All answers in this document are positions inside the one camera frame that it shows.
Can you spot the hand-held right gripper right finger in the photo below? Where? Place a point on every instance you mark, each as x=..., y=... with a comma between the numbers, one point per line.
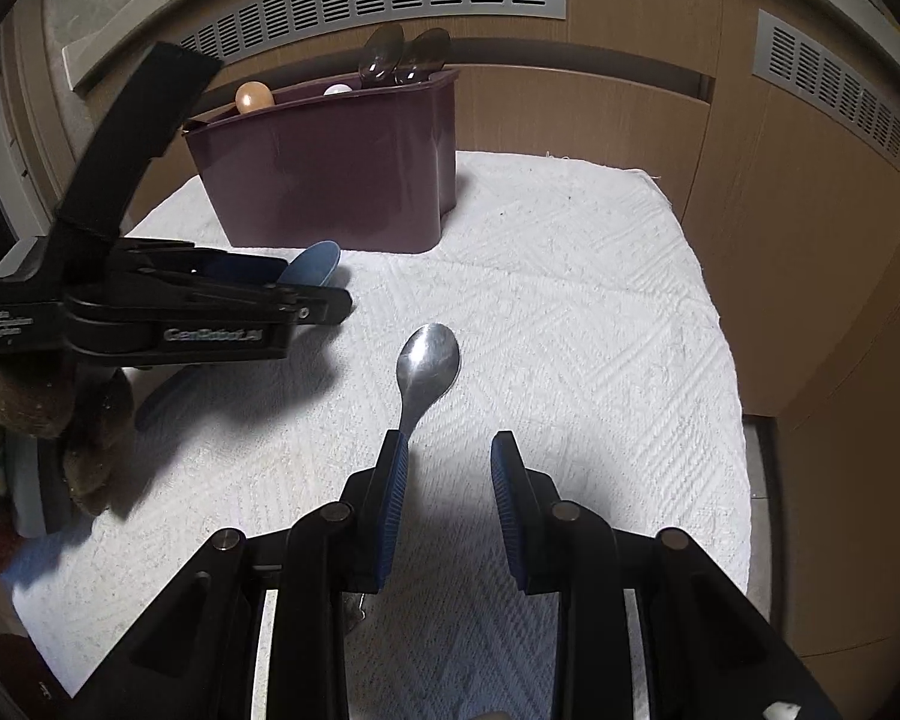
x=506, y=495

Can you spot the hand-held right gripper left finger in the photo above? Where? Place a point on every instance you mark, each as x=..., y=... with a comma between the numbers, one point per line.
x=391, y=495

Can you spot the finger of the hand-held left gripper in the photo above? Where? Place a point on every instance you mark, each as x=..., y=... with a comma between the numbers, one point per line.
x=232, y=266
x=300, y=307

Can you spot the metal spoon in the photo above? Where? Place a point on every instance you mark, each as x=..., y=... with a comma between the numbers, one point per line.
x=427, y=364

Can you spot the maroon plastic utensil container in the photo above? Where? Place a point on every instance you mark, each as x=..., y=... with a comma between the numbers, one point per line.
x=330, y=165

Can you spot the wooden spoon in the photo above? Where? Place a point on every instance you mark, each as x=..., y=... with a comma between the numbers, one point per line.
x=253, y=96

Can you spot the white plastic spoon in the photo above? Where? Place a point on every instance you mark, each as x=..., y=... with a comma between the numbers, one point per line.
x=337, y=89

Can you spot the brown translucent plastic spoon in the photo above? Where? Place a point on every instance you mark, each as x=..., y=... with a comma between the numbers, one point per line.
x=382, y=52
x=426, y=52

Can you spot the grey stone sill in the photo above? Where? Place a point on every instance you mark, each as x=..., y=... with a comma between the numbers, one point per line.
x=82, y=7

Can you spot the white textured towel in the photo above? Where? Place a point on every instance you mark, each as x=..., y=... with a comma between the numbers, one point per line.
x=585, y=330

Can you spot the wooden radiator cover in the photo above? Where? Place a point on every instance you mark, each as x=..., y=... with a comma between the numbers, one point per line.
x=832, y=277

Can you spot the short grey vent grille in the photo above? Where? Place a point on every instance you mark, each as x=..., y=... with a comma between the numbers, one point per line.
x=832, y=82

